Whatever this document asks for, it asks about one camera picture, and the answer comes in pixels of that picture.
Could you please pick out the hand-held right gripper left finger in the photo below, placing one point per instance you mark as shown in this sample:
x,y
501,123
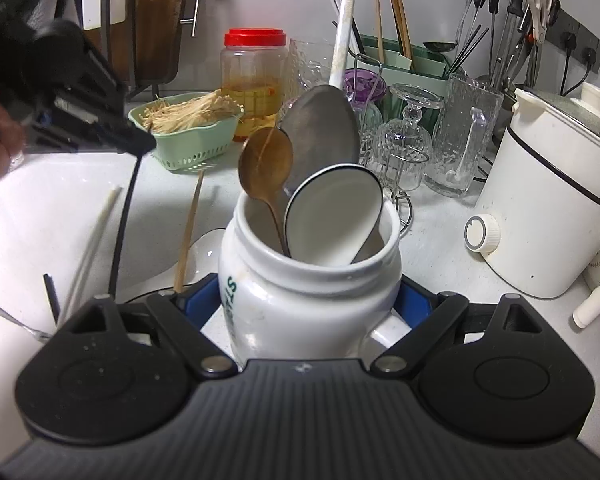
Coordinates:
x,y
200,305

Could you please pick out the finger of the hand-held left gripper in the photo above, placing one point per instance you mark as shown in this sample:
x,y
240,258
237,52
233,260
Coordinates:
x,y
115,110
65,135

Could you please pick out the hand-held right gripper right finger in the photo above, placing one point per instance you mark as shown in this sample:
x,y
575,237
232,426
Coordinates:
x,y
415,305

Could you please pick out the wooden chopstick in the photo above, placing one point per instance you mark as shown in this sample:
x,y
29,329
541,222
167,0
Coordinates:
x,y
190,230
379,25
399,25
406,30

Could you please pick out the white ceramic jar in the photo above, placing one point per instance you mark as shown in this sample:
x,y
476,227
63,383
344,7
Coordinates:
x,y
290,310

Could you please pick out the black chopstick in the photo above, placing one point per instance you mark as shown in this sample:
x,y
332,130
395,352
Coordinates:
x,y
472,49
51,300
125,225
464,49

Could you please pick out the copper spoon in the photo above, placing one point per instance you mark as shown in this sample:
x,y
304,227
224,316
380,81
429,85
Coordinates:
x,y
265,165

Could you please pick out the large steel spoon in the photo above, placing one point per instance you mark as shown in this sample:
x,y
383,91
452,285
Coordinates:
x,y
320,135

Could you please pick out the black dish rack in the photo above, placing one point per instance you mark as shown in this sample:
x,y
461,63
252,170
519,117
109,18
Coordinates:
x,y
108,42

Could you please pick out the bundle of pale dried noodles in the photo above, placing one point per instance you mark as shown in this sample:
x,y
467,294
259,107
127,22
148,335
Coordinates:
x,y
190,112

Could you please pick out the green plastic basket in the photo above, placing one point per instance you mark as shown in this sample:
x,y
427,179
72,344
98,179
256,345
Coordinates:
x,y
195,150

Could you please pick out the wooden cutting board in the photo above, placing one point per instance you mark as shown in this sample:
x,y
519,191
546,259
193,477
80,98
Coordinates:
x,y
155,20

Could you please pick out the red-lid plastic jar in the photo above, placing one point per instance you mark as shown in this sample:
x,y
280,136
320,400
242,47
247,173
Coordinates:
x,y
252,65

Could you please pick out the glass goblet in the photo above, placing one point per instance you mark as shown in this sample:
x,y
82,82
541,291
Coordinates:
x,y
405,145

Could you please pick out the white electric cooker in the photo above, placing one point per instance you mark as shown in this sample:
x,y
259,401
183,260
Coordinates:
x,y
540,200

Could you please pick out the tall textured glass mug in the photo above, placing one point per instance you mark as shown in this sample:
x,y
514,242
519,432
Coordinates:
x,y
455,130

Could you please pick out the textured glass tumbler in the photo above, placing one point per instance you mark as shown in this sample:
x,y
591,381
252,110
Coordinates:
x,y
310,60

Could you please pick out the green utensil caddy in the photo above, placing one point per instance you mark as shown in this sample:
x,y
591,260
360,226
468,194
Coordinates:
x,y
425,67

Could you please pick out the speckled cooker lid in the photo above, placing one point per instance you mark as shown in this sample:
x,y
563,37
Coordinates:
x,y
560,105

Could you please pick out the steel ladle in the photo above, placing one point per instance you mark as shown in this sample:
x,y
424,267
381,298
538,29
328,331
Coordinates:
x,y
439,46

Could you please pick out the dark wall power strip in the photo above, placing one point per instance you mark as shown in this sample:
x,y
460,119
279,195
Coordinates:
x,y
580,30

